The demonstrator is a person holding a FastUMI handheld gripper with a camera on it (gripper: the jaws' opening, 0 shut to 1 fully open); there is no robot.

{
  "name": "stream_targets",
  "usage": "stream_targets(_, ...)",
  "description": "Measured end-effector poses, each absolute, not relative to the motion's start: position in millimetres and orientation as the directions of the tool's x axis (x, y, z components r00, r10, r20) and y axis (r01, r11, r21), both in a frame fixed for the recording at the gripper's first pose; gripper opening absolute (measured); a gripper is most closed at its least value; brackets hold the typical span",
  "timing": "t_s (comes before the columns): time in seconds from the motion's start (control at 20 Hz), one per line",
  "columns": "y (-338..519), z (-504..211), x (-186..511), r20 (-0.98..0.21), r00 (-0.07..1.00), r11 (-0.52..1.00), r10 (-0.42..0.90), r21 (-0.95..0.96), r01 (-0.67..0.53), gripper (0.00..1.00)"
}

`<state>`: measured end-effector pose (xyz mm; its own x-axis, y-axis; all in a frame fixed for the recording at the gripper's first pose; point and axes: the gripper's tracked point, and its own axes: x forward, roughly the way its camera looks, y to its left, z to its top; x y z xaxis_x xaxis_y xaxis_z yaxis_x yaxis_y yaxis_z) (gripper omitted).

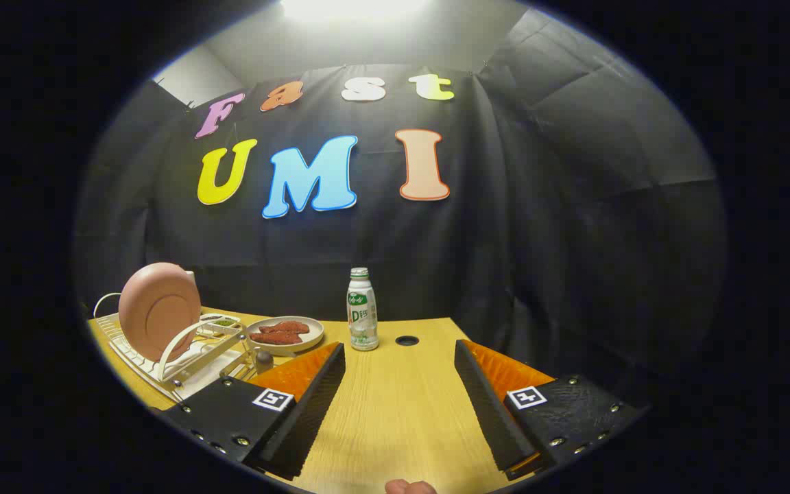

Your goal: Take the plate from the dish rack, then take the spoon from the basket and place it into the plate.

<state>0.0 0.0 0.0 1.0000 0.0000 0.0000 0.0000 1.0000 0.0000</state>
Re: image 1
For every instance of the beige round plate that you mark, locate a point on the beige round plate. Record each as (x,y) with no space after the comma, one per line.
(311,337)

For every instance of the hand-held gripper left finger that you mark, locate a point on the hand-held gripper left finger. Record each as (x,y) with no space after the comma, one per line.
(313,412)

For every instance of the pink plate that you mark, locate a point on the pink plate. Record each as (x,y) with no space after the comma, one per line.
(158,309)

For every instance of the white divided bean tray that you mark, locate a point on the white divided bean tray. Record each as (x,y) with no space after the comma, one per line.
(225,321)

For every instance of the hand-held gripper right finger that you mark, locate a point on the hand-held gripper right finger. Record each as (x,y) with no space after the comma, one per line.
(487,405)

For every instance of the white drink bottle green label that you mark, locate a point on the white drink bottle green label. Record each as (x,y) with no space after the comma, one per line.
(363,315)

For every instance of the reddish brown meat piece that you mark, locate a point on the reddish brown meat piece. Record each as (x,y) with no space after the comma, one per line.
(285,327)
(275,338)

